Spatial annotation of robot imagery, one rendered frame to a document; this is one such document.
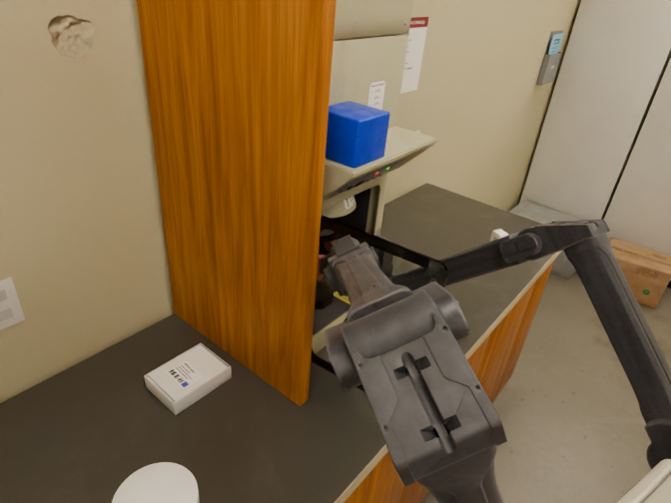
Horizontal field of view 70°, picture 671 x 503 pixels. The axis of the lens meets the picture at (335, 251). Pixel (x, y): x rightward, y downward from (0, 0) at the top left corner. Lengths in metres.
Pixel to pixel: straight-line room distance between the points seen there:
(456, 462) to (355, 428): 0.80
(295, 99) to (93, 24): 0.48
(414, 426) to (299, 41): 0.62
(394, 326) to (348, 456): 0.76
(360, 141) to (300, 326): 0.40
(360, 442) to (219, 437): 0.31
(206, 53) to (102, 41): 0.26
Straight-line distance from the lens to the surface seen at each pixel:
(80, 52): 1.14
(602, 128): 3.92
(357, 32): 1.00
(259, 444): 1.12
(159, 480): 0.92
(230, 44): 0.93
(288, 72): 0.83
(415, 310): 0.38
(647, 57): 3.83
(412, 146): 1.06
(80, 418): 1.24
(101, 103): 1.18
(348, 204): 1.16
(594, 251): 0.87
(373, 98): 1.09
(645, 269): 3.76
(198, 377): 1.20
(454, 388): 0.35
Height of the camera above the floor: 1.84
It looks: 31 degrees down
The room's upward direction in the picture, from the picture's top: 5 degrees clockwise
